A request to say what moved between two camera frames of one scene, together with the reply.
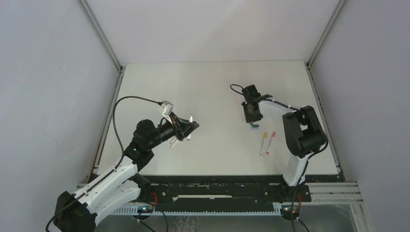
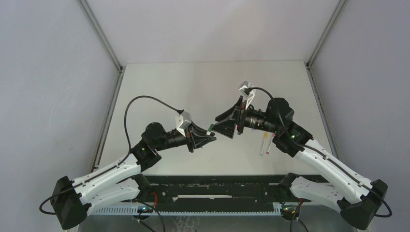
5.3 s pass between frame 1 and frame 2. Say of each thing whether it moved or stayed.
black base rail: stayed
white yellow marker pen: stayed
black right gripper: moved
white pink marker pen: stayed
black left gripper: moved
